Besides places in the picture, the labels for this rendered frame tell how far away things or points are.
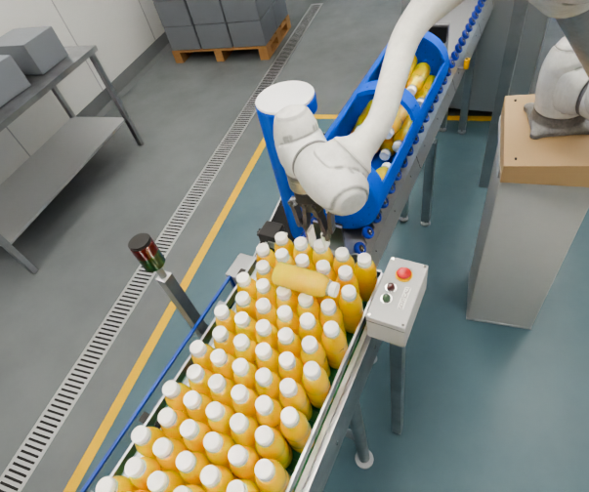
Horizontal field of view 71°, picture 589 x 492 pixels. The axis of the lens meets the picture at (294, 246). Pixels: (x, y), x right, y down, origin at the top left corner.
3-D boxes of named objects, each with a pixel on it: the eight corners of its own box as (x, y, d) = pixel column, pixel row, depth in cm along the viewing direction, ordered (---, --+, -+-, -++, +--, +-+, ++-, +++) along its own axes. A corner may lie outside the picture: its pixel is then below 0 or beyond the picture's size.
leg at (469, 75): (466, 130, 313) (479, 47, 267) (464, 135, 310) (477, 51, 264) (458, 129, 316) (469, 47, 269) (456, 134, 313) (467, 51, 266)
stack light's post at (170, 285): (262, 405, 205) (172, 272, 123) (258, 413, 203) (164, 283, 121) (255, 402, 207) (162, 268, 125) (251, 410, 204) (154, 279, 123)
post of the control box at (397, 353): (402, 426, 187) (406, 307, 113) (399, 434, 185) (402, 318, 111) (394, 422, 189) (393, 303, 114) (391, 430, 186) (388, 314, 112)
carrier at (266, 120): (295, 249, 247) (341, 236, 247) (259, 122, 182) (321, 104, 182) (286, 218, 266) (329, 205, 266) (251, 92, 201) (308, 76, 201)
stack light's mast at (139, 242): (178, 270, 123) (154, 234, 112) (165, 287, 120) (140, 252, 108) (162, 265, 126) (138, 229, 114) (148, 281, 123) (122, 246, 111)
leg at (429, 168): (431, 221, 262) (439, 137, 215) (429, 227, 259) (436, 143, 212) (422, 219, 264) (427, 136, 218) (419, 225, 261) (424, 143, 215)
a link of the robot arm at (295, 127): (274, 164, 103) (297, 193, 94) (259, 108, 91) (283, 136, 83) (313, 146, 104) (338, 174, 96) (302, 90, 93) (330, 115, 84)
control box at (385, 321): (426, 287, 116) (428, 265, 108) (404, 348, 105) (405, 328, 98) (391, 277, 120) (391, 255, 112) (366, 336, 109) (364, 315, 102)
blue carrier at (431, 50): (448, 94, 182) (450, 25, 161) (382, 236, 136) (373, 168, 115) (385, 92, 195) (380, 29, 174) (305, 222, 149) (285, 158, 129)
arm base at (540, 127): (580, 93, 142) (585, 78, 138) (596, 134, 129) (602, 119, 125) (521, 100, 148) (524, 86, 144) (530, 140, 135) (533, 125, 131)
